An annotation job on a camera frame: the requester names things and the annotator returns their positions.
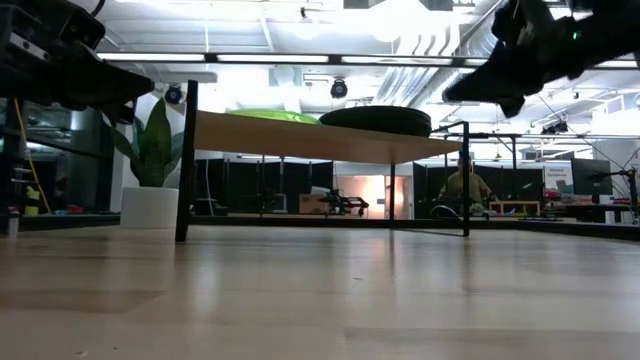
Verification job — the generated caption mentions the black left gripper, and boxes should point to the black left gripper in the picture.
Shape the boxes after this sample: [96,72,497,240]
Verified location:
[0,0,156,126]

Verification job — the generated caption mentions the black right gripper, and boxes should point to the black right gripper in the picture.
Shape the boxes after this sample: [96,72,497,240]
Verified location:
[441,0,640,120]

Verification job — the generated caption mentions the black overhead frame bar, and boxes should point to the black overhead frame bar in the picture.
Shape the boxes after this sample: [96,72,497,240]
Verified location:
[97,51,489,69]

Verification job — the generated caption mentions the yellow cable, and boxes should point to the yellow cable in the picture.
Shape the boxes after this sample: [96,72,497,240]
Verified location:
[12,97,52,215]

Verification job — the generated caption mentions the snake plant in white pot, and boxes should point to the snake plant in white pot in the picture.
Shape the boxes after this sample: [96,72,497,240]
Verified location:
[110,97,186,231]

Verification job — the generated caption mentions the green transparent plate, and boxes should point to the green transparent plate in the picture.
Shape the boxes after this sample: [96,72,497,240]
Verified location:
[226,110,322,126]

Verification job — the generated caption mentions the small wooden rack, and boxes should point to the small wooden rack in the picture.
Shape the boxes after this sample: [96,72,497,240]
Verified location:
[488,200,542,218]

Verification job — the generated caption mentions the black partition panels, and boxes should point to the black partition panels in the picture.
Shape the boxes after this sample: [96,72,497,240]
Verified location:
[194,158,335,217]

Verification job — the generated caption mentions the large dark plate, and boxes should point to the large dark plate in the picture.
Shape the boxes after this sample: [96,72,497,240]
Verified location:
[318,105,433,138]

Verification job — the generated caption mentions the wooden shelf with black legs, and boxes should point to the wooden shelf with black legs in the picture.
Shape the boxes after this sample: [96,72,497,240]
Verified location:
[174,79,472,244]

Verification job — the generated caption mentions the person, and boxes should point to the person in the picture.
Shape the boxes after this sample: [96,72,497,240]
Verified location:
[438,152,494,217]

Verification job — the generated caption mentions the low wheeled cart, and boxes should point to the low wheeled cart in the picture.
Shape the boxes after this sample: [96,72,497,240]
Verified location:
[319,188,371,218]

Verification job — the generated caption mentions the brown cardboard box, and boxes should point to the brown cardboard box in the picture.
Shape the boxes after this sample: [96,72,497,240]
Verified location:
[298,193,331,216]

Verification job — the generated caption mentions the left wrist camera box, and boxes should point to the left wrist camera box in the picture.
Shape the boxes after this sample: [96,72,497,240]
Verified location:
[58,2,107,50]

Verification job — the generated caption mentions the white printed poster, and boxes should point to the white printed poster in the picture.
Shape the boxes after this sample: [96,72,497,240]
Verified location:
[543,162,574,195]

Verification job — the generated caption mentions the black computer monitor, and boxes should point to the black computer monitor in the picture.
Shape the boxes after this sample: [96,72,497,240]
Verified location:
[570,158,614,197]

